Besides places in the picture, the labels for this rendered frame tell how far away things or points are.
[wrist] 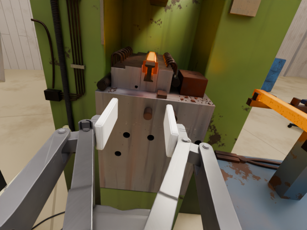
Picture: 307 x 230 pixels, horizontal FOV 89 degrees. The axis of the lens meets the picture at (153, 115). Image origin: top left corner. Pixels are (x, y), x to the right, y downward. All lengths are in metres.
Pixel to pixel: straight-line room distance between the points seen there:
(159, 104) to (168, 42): 0.56
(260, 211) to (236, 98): 0.44
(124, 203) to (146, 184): 0.17
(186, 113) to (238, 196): 0.29
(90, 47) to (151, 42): 0.41
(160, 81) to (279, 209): 0.51
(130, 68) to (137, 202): 0.60
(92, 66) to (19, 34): 3.89
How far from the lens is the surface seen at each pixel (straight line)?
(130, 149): 0.60
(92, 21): 0.69
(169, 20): 1.00
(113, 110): 0.20
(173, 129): 0.16
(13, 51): 4.64
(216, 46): 0.69
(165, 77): 0.53
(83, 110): 0.80
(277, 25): 0.78
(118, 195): 0.81
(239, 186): 0.60
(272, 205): 0.61
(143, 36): 0.99
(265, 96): 0.55
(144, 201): 0.83
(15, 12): 4.54
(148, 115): 0.47
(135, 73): 0.53
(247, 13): 0.71
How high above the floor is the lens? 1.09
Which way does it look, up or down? 28 degrees down
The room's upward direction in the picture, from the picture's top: 8 degrees clockwise
